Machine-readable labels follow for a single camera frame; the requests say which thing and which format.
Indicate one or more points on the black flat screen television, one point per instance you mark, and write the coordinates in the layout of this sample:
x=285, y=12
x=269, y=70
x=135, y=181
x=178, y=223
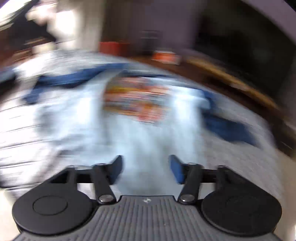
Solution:
x=248, y=44

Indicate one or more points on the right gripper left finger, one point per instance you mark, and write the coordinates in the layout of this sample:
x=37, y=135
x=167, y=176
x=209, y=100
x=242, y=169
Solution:
x=114, y=169

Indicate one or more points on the black cylindrical speaker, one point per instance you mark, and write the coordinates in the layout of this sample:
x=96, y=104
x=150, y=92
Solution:
x=149, y=42

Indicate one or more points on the orange white tissue box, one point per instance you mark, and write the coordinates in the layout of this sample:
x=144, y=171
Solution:
x=166, y=57

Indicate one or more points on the silver quilted table cover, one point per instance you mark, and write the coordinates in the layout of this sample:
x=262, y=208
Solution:
x=24, y=152

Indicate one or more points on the wooden TV cabinet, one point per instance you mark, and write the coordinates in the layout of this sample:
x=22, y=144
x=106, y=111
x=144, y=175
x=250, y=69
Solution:
x=216, y=78

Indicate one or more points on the red plant pot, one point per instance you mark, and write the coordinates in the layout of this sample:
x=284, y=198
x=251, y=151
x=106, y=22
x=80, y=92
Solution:
x=114, y=48

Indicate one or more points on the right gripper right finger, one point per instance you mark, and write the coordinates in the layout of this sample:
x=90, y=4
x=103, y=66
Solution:
x=177, y=168

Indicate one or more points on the blue raglan graphic shirt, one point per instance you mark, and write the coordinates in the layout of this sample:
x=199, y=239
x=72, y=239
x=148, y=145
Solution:
x=93, y=115

